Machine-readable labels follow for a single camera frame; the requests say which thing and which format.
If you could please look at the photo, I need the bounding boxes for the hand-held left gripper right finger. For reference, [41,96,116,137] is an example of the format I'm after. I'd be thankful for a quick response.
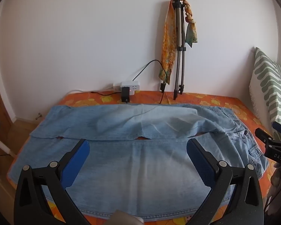
[186,138,264,225]

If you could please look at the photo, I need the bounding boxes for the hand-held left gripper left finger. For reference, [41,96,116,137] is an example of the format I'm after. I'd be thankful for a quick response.
[13,139,92,225]

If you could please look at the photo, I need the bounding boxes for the light blue denim pants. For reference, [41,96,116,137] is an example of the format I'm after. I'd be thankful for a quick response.
[8,103,270,221]

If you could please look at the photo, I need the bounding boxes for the person's right hand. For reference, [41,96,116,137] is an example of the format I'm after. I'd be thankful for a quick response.
[268,163,281,198]

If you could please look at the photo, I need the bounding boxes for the green leaf print pillow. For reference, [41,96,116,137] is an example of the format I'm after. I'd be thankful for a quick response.
[248,47,281,125]

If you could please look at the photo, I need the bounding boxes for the orange floral bedsheet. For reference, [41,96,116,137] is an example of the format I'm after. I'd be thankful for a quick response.
[7,90,275,225]

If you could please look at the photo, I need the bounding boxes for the white foam leg wrap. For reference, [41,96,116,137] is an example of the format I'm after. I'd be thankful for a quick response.
[0,140,12,154]

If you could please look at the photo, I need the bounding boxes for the black charger adapter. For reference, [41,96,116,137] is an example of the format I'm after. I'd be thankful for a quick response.
[121,87,130,104]

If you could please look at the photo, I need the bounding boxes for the white power strip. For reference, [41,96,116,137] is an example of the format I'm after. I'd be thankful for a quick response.
[113,81,140,92]

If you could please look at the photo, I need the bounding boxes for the grey folded tripod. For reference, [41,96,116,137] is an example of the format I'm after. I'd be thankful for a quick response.
[160,0,186,100]

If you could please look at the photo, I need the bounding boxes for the orange patterned scarf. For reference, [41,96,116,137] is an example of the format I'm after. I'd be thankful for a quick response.
[159,0,198,85]

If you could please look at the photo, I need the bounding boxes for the wooden bed frame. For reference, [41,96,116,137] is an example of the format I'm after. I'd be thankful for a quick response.
[0,159,17,209]

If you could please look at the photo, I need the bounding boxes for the black charger with cable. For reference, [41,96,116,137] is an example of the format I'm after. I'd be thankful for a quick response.
[91,60,165,105]

